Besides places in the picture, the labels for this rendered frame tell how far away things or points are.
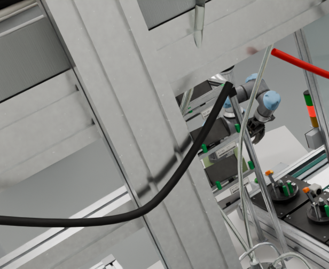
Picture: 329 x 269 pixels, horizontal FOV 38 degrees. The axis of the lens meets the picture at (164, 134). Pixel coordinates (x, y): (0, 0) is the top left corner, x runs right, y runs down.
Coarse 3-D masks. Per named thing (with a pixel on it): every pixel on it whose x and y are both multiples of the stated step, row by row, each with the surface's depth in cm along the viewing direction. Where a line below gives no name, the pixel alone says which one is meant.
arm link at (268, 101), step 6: (258, 96) 210; (264, 96) 206; (270, 96) 205; (276, 96) 206; (258, 102) 211; (264, 102) 206; (270, 102) 204; (276, 102) 205; (258, 108) 212; (264, 108) 208; (270, 108) 207; (276, 108) 208; (264, 114) 211; (270, 114) 211
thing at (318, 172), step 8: (320, 160) 232; (304, 168) 231; (312, 168) 230; (320, 168) 231; (328, 168) 229; (296, 176) 227; (304, 176) 230; (312, 176) 228; (320, 176) 225; (328, 176) 223; (320, 184) 220; (328, 184) 218
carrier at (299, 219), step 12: (324, 192) 204; (324, 204) 188; (288, 216) 199; (300, 216) 196; (312, 216) 190; (324, 216) 187; (300, 228) 189; (312, 228) 187; (324, 228) 184; (324, 240) 178
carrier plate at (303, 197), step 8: (288, 176) 226; (296, 184) 217; (304, 184) 215; (256, 200) 218; (296, 200) 207; (304, 200) 205; (264, 208) 210; (280, 208) 206; (288, 208) 204; (296, 208) 203; (280, 216) 201
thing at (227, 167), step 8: (224, 160) 178; (232, 160) 178; (208, 168) 177; (216, 168) 178; (224, 168) 178; (232, 168) 178; (208, 176) 177; (216, 176) 177; (224, 176) 177; (232, 176) 178
